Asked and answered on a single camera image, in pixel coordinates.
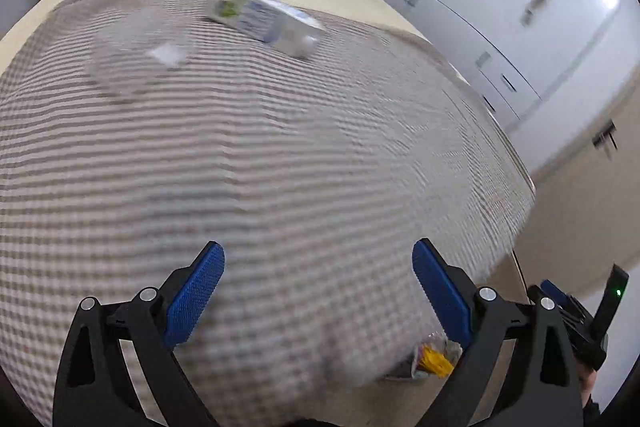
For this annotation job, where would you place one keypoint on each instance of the yellow snack packet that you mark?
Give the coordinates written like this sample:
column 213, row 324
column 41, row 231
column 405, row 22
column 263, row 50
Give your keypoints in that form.
column 435, row 359

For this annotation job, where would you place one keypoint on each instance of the person's right hand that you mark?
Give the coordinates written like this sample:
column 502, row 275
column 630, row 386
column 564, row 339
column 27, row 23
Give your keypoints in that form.
column 587, row 386

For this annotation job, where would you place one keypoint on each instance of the hanging wardrobe ornament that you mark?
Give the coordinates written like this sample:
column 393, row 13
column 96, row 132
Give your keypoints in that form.
column 537, row 2

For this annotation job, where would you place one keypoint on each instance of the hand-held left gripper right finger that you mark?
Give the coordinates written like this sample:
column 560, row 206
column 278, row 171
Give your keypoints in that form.
column 442, row 297

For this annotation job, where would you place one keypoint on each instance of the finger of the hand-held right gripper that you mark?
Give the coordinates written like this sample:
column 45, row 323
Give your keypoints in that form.
column 535, row 293
column 556, row 293

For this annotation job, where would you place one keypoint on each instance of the clear plastic bag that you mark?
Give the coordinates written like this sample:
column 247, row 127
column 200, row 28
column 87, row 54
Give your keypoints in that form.
column 130, row 57

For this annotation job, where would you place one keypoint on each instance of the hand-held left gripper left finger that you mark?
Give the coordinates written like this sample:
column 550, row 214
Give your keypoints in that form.
column 195, row 297

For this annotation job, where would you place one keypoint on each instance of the brown checkered blanket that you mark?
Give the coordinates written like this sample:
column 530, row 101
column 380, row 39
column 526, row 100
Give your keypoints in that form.
column 275, row 167

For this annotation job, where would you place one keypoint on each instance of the beige room door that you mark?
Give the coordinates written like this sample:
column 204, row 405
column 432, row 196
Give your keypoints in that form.
column 585, row 187

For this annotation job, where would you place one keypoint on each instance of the grey plastic bin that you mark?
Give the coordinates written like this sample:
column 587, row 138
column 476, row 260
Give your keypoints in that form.
column 400, row 369

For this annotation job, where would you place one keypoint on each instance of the white milk carton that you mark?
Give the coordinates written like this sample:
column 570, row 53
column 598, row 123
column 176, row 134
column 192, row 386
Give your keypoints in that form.
column 260, row 14

